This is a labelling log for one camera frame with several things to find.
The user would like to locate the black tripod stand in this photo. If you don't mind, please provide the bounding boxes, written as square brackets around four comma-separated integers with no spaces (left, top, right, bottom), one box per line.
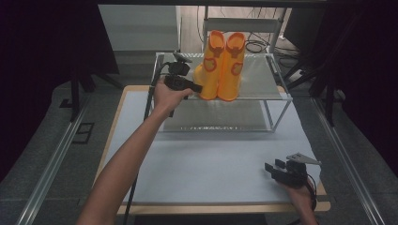
[283,59,346,128]
[69,69,124,123]

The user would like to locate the person's left hand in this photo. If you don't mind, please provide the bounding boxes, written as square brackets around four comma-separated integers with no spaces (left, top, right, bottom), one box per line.
[153,76,194,117]

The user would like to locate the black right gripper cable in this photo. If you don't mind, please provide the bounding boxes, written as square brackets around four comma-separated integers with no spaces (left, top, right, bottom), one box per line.
[304,173,318,211]

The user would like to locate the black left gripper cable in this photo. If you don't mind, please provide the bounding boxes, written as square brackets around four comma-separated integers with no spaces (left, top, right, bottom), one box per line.
[122,61,173,225]

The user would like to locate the grey cabinet panel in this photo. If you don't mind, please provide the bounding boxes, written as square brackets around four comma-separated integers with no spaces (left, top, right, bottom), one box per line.
[98,4,182,53]

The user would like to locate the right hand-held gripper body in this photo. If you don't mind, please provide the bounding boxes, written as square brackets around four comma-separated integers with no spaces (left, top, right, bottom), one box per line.
[274,152,322,189]

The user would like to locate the white table mat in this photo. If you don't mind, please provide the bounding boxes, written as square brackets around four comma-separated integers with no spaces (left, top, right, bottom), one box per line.
[104,90,322,204]

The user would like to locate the white metal stand frame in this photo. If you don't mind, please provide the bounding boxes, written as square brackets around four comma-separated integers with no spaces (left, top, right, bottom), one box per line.
[202,6,286,54]

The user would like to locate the person's right hand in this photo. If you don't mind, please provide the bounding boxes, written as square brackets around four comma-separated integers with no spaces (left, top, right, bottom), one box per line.
[280,181,315,217]

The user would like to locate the yellow rubber boot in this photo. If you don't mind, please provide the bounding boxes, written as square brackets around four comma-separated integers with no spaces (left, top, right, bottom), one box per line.
[191,30,227,101]
[218,32,248,102]

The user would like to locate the aluminium floor rail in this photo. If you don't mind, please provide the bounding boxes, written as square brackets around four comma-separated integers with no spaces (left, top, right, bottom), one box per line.
[310,97,387,225]
[15,93,92,225]

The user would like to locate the metal two-tier shoe rack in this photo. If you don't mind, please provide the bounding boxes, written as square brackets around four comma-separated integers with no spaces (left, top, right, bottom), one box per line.
[145,52,294,134]

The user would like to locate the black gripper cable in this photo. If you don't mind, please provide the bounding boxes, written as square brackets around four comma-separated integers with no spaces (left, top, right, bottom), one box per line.
[304,173,318,211]
[122,61,173,225]

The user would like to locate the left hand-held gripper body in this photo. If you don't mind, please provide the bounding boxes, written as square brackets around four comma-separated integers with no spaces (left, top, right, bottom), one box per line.
[163,51,192,92]

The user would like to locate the wooden table board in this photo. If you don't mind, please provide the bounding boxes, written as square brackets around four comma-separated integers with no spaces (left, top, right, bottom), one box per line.
[93,84,331,217]

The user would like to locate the black floor cables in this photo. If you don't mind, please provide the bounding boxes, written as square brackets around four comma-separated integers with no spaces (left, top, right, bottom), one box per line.
[196,6,303,65]

